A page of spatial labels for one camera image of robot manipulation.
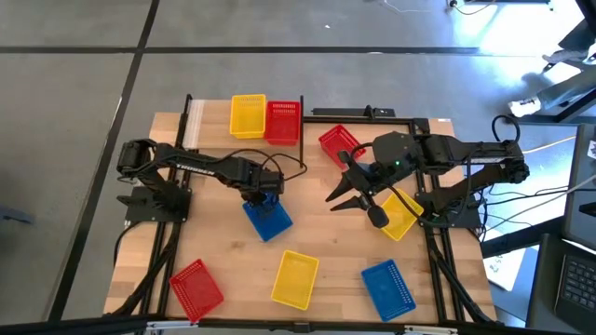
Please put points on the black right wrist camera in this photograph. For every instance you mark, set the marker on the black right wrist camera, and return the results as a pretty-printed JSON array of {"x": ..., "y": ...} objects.
[{"x": 378, "y": 217}]

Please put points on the wooden shelf with black frame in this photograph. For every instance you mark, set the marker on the wooden shelf with black frame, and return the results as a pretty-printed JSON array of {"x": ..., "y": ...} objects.
[{"x": 216, "y": 116}]

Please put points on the black furniture corner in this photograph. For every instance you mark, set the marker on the black furniture corner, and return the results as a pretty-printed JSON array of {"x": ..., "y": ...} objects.
[{"x": 590, "y": 11}]

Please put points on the blue plastic slotted basket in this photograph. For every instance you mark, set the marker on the blue plastic slotted basket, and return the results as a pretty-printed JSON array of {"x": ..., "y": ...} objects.
[
  {"x": 274, "y": 228},
  {"x": 388, "y": 290}
]

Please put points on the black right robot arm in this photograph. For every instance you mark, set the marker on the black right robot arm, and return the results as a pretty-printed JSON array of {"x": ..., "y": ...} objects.
[{"x": 456, "y": 149}]

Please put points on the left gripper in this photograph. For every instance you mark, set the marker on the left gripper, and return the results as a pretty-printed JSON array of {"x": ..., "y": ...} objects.
[{"x": 269, "y": 182}]

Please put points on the person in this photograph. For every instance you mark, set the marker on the person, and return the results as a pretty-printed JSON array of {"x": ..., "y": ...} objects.
[{"x": 575, "y": 42}]

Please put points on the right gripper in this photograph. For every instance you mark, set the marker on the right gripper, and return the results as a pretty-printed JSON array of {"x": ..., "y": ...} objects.
[{"x": 372, "y": 181}]

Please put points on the black clamp bar device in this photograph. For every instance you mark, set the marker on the black clamp bar device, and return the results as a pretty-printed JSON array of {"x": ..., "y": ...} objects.
[{"x": 340, "y": 112}]

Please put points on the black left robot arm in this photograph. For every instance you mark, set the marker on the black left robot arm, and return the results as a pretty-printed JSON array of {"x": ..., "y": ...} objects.
[{"x": 195, "y": 167}]

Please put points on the white paper sheet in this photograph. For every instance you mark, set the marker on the white paper sheet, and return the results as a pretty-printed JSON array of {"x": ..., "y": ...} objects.
[{"x": 505, "y": 272}]

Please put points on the black aluminium rig frame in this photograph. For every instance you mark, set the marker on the black aluminium rig frame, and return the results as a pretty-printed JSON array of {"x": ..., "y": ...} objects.
[{"x": 354, "y": 120}]

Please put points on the dark grey desk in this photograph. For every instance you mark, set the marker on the dark grey desk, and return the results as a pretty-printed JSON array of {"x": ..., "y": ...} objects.
[{"x": 542, "y": 288}]

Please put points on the laptop keyboard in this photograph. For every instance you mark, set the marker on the laptop keyboard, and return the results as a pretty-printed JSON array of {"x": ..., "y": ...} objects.
[{"x": 579, "y": 284}]

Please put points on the black desk foot bar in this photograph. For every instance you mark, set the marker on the black desk foot bar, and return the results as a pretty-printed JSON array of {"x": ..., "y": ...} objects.
[{"x": 521, "y": 237}]

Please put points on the black chair base bar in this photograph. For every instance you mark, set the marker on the black chair base bar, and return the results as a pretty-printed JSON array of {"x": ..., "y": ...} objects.
[{"x": 577, "y": 108}]

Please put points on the grey monitor back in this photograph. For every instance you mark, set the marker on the grey monitor back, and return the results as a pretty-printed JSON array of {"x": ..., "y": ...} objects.
[{"x": 579, "y": 209}]

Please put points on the yellow plastic slotted basket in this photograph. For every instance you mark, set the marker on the yellow plastic slotted basket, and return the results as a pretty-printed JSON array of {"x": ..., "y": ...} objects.
[
  {"x": 294, "y": 279},
  {"x": 402, "y": 225},
  {"x": 248, "y": 116}
]

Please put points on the red plastic slotted basket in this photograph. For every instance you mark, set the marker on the red plastic slotted basket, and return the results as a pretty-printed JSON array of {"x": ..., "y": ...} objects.
[
  {"x": 333, "y": 137},
  {"x": 282, "y": 123},
  {"x": 195, "y": 290}
]

